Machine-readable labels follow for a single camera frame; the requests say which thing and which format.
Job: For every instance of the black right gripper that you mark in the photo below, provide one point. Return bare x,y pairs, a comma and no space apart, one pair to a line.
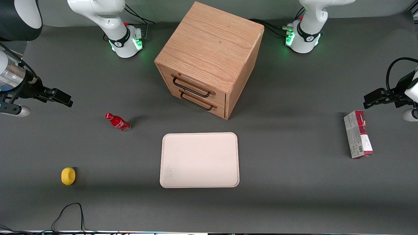
31,90

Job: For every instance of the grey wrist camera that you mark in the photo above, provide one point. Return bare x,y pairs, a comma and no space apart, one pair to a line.
410,115
19,111

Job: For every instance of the wooden drawer cabinet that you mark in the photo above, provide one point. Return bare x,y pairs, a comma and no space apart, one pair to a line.
212,42

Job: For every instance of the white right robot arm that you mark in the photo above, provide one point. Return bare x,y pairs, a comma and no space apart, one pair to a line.
98,13

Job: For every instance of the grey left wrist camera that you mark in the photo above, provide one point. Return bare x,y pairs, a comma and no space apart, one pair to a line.
410,115

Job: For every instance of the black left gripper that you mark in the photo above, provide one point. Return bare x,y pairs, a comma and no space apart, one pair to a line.
400,91

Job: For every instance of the beige plastic tray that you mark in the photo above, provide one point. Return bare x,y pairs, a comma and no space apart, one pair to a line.
199,160

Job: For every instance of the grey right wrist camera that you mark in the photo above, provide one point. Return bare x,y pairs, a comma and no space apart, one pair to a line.
19,111

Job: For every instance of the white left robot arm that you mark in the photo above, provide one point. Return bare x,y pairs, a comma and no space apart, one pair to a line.
310,19

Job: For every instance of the grey and red carton box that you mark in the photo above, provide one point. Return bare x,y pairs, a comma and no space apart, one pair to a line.
357,137

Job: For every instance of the red cola bottle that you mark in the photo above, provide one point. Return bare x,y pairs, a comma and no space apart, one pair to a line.
118,123

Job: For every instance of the yellow lemon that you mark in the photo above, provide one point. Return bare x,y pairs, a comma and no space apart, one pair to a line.
68,176

